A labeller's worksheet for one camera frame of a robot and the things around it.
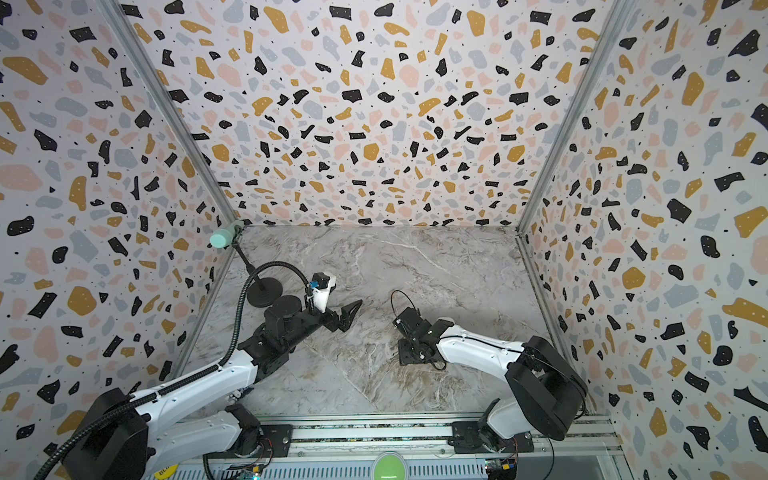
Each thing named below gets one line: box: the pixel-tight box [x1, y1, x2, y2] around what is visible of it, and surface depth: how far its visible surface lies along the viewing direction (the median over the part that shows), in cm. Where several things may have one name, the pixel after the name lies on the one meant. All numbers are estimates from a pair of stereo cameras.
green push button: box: [372, 450, 409, 480], surface depth 71 cm
